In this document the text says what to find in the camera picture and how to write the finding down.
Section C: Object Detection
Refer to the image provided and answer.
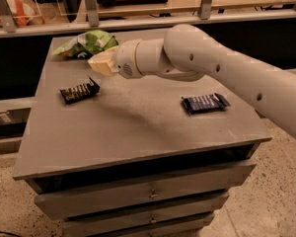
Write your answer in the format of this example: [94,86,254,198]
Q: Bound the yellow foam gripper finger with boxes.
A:
[88,46,118,77]

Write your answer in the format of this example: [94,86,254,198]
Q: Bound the black rxbar chocolate bar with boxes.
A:
[60,78,100,105]

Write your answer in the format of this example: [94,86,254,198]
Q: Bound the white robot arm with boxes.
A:
[89,25,296,139]

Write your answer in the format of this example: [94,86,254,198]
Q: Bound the blue rxbar snack bar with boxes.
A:
[182,93,230,115]

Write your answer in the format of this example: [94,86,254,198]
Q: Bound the green chip bag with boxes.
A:
[52,30,118,59]

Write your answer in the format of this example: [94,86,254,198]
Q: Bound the orange white bag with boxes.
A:
[0,0,37,27]

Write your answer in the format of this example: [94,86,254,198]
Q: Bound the grey drawer cabinet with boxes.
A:
[12,26,273,237]

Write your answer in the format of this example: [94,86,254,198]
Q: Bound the top grey drawer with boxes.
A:
[35,160,256,219]

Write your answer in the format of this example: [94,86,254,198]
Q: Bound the grey drawer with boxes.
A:
[95,212,214,237]
[64,191,229,237]
[35,160,256,219]

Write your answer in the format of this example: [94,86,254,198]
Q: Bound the middle grey drawer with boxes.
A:
[64,191,229,237]

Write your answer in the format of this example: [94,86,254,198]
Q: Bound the bottom grey drawer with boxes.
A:
[95,212,214,237]

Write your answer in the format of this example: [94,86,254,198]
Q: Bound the long grey shelf rail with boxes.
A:
[0,9,296,39]

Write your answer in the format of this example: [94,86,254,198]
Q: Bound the middle metal bracket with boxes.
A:
[85,0,99,27]

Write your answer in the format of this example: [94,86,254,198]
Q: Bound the metal bracket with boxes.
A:
[0,0,18,33]
[85,0,99,27]
[197,0,212,20]

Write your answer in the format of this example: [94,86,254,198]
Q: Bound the left metal bracket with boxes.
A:
[0,0,18,33]

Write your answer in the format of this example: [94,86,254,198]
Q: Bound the right metal bracket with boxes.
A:
[197,0,212,20]

